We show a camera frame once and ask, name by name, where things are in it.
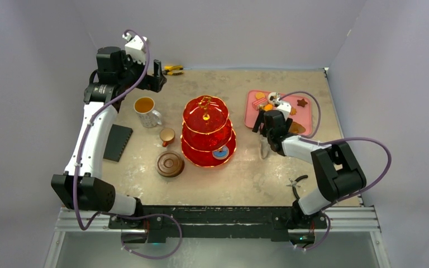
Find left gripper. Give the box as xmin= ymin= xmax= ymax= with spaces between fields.
xmin=117 ymin=50 xmax=166 ymax=92

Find black serving tongs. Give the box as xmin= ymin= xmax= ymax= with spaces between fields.
xmin=259 ymin=135 xmax=271 ymax=160

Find pink layered cake slice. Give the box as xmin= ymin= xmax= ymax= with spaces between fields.
xmin=252 ymin=98 xmax=268 ymax=111

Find pink serving tray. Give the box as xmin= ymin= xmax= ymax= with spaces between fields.
xmin=244 ymin=90 xmax=315 ymax=135

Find blue frosted donut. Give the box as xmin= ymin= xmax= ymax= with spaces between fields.
xmin=212 ymin=145 xmax=230 ymax=160

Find red three-tier cake stand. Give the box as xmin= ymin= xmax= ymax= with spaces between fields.
xmin=180 ymin=95 xmax=236 ymax=168

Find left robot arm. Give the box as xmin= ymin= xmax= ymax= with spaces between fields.
xmin=51 ymin=46 xmax=166 ymax=228

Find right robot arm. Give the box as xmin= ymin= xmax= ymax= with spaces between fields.
xmin=252 ymin=110 xmax=366 ymax=228

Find white mug with tea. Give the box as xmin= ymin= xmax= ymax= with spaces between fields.
xmin=134 ymin=97 xmax=162 ymax=128

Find brown bread roll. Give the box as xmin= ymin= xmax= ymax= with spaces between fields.
xmin=289 ymin=122 xmax=306 ymax=134

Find orange duck pastry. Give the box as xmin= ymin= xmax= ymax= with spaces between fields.
xmin=260 ymin=104 xmax=273 ymax=111

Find white chocolate-drizzled donut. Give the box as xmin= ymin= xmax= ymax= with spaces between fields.
xmin=267 ymin=92 xmax=281 ymax=106

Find round orange cookie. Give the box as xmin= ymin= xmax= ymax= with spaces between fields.
xmin=255 ymin=92 xmax=265 ymax=100

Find brown star cookie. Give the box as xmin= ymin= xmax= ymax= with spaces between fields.
xmin=297 ymin=98 xmax=308 ymax=108

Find small copper cup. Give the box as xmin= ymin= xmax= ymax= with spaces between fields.
xmin=159 ymin=128 xmax=175 ymax=147

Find round brown wooden lid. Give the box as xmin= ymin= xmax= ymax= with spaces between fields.
xmin=155 ymin=151 xmax=185 ymax=178

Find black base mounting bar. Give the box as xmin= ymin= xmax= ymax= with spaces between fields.
xmin=108 ymin=205 xmax=327 ymax=243

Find yellow-handled pliers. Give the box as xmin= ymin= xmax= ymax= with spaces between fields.
xmin=163 ymin=65 xmax=184 ymax=76

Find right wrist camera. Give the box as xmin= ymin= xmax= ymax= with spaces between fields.
xmin=274 ymin=100 xmax=292 ymax=120

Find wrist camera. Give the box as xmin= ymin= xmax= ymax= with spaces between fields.
xmin=122 ymin=31 xmax=147 ymax=65
xmin=274 ymin=100 xmax=292 ymax=120

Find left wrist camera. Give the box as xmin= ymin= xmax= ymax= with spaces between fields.
xmin=122 ymin=31 xmax=147 ymax=65

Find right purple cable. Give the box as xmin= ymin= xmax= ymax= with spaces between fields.
xmin=279 ymin=90 xmax=393 ymax=253

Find black-handled pliers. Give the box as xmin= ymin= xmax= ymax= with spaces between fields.
xmin=287 ymin=175 xmax=308 ymax=200

